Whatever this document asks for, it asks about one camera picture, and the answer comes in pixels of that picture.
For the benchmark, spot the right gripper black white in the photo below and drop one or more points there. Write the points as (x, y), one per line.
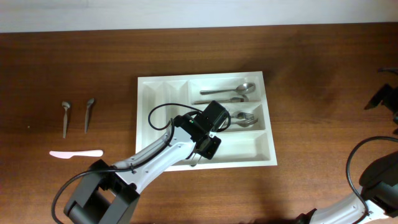
(390, 101)

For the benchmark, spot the large spoon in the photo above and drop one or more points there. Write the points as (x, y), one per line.
(240, 89)
(235, 99)

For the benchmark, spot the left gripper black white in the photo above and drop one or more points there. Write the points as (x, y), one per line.
(210, 150)

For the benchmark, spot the small teaspoon far left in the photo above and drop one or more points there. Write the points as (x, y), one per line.
(66, 106)

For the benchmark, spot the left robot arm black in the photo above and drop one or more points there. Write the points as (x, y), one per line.
(110, 193)

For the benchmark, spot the white plastic cutlery tray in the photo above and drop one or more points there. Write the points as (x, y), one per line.
(165, 97)

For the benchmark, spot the small teaspoon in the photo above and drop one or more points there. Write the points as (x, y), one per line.
(87, 114)
(66, 106)

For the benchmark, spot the metal fork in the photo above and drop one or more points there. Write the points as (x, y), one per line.
(240, 115)
(245, 123)

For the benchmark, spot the pink plastic knife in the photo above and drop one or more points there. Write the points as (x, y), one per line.
(70, 154)

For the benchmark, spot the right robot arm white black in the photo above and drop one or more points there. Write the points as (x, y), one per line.
(375, 199)

